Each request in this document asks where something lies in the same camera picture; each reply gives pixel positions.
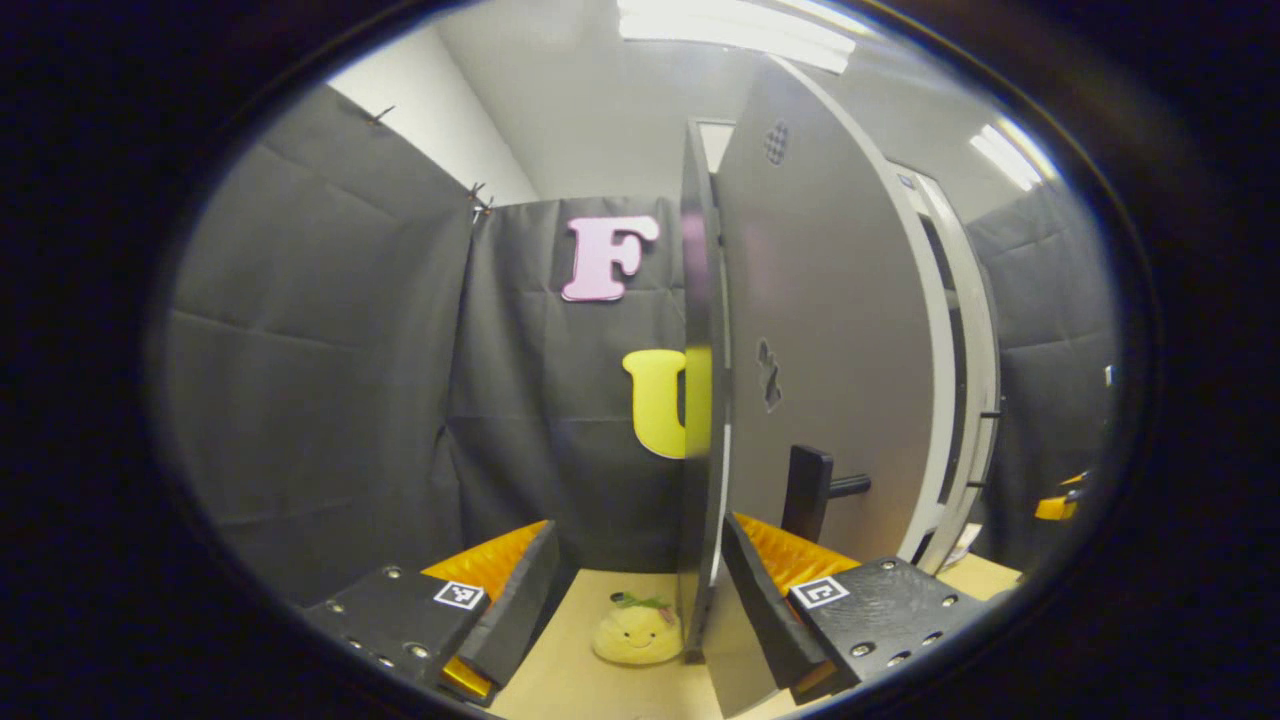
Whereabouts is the grey shoe cabinet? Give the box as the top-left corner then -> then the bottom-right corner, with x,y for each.
680,118 -> 1003,661

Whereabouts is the yellow plush toy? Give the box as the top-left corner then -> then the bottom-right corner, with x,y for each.
590,592 -> 684,667

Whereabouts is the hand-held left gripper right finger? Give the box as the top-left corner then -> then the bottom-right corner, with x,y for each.
721,512 -> 994,707

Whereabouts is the black door handle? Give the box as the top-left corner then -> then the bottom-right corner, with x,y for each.
780,444 -> 873,547

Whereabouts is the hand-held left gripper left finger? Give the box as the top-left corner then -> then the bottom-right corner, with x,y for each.
303,518 -> 562,707

